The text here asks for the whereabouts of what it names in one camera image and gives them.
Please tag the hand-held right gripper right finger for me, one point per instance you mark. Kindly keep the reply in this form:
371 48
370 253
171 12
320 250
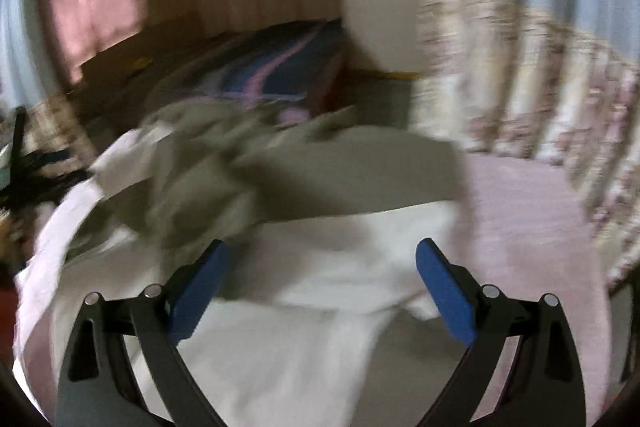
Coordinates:
445 292

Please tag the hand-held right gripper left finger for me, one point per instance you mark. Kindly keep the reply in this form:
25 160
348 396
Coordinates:
200 297

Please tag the striped blanket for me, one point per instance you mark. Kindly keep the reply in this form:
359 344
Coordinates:
280 67

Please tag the pink floral tablecloth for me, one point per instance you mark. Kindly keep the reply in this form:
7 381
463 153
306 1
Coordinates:
525 257

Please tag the pink curtain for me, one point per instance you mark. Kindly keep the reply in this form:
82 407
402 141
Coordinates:
95 2

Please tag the olive and white jacket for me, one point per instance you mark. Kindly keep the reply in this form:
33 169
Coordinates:
325 177

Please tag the bed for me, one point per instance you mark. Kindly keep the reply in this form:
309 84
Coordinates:
150 77

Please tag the blue and floral curtain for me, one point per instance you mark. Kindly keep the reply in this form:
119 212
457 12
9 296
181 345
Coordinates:
25 37
550 82

